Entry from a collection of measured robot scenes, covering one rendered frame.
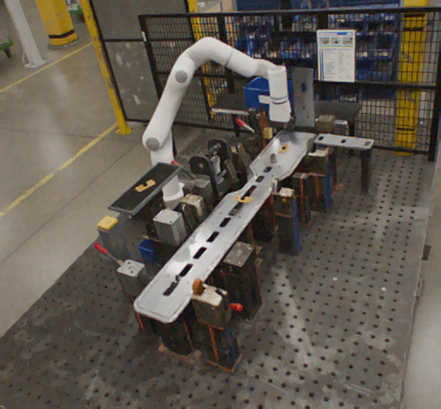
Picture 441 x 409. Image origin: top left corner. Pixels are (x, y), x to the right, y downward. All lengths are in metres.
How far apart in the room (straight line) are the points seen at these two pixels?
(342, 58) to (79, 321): 1.90
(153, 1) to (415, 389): 3.61
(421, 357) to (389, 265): 0.71
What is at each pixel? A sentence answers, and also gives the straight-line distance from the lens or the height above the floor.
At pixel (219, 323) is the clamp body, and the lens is 1.63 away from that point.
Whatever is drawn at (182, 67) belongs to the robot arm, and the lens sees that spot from 2.18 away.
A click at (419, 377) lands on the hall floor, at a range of 2.69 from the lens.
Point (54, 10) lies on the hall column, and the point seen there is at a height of 0.67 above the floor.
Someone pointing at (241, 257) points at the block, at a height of 1.03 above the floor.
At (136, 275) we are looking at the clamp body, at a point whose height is 1.05.
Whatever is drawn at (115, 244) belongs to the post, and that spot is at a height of 1.07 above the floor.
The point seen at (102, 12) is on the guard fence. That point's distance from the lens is 4.92.
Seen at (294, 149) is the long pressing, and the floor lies 1.00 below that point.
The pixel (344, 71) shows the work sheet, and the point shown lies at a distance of 2.74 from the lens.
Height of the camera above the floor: 2.20
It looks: 33 degrees down
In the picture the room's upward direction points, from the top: 11 degrees counter-clockwise
